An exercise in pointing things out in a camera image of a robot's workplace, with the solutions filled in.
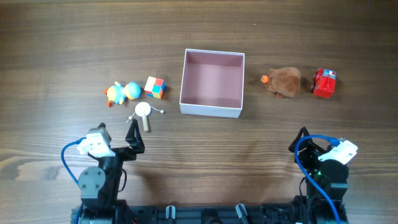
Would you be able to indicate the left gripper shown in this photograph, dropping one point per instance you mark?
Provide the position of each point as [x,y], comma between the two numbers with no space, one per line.
[135,141]

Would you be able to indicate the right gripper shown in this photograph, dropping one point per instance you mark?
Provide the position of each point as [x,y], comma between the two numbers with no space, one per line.
[312,152]

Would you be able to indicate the white wooden rattle drum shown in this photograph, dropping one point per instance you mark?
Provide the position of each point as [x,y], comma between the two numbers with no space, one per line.
[143,110]

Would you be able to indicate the orange blue duck toy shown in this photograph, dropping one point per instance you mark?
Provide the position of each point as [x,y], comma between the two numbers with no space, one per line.
[118,93]

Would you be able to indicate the colourful puzzle cube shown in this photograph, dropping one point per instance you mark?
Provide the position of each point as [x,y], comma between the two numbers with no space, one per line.
[154,87]

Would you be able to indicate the brown plush toy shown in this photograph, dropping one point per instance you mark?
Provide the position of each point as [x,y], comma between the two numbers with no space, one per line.
[283,82]

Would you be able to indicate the red toy fire truck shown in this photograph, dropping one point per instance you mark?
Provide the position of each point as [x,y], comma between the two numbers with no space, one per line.
[324,82]

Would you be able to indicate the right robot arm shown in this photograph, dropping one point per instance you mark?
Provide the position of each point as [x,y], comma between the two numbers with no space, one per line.
[325,185]

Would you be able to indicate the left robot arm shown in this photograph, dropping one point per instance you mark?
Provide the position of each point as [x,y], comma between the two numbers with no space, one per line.
[100,184]

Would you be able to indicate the pink open cardboard box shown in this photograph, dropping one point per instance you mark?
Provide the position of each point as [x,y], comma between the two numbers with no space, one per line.
[212,83]

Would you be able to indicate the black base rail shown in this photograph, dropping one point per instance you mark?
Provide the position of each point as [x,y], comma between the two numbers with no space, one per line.
[240,213]

